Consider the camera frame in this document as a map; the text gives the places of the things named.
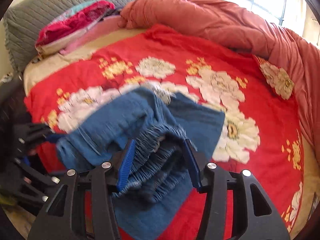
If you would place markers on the stack of folded clothes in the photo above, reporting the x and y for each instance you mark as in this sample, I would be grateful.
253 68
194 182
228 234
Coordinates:
72 24

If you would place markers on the beige mattress sheet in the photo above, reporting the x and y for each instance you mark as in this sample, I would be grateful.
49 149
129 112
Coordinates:
62 60

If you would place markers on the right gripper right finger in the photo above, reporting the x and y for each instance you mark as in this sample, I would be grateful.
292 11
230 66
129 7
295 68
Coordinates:
254 214

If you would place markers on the pink-red quilted comforter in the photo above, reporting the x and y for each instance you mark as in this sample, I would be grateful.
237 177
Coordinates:
234 27

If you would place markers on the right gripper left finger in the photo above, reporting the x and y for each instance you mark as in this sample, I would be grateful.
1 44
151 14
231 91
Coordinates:
63 214

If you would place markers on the grey quilted headboard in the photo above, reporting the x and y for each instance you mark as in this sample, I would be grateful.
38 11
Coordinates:
23 22

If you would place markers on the blue denim lace-trimmed pants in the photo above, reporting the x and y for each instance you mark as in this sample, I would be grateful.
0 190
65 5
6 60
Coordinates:
159 182

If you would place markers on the red floral bedsheet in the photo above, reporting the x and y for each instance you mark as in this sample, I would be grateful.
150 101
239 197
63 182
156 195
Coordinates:
225 99

